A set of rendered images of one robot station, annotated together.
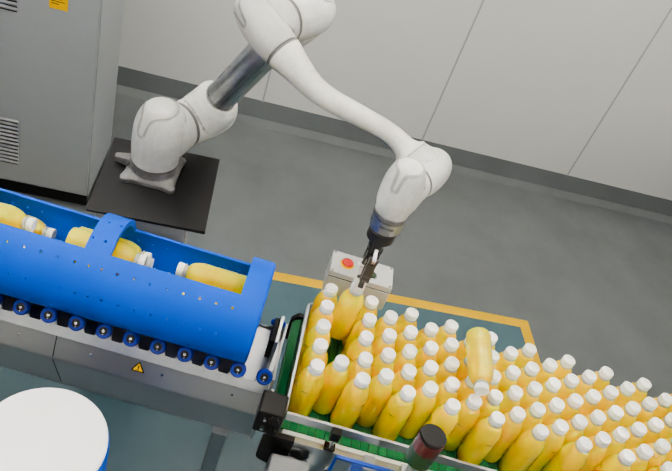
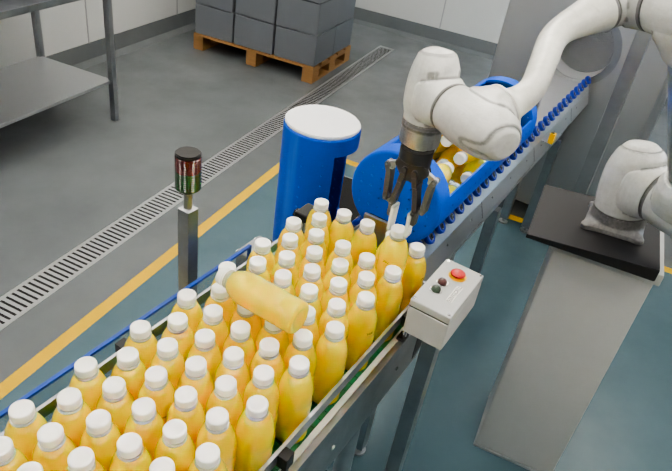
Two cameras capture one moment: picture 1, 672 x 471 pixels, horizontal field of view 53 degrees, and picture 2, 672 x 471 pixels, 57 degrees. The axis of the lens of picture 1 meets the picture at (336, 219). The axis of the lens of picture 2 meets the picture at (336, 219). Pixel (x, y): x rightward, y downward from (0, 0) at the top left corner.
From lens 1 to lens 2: 2.40 m
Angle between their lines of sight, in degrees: 92
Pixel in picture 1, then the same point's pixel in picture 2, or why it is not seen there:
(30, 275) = not seen: hidden behind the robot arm
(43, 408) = (344, 124)
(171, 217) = (544, 220)
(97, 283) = not seen: hidden behind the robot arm
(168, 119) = (625, 148)
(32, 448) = (319, 117)
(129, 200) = (562, 204)
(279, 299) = not seen: outside the picture
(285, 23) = not seen: outside the picture
